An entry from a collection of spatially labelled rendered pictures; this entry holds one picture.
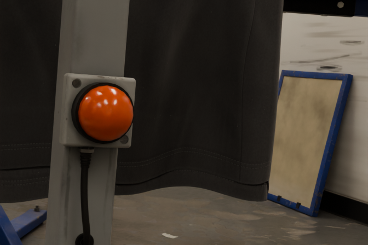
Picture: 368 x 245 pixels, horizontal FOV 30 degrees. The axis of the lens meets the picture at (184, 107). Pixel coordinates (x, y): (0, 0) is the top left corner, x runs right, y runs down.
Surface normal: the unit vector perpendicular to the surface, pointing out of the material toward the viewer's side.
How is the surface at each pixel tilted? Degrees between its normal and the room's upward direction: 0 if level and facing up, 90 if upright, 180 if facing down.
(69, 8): 90
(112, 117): 100
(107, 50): 90
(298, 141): 79
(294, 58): 90
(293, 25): 90
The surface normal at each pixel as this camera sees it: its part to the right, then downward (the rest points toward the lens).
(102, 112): -0.07, -0.12
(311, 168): -0.88, -0.25
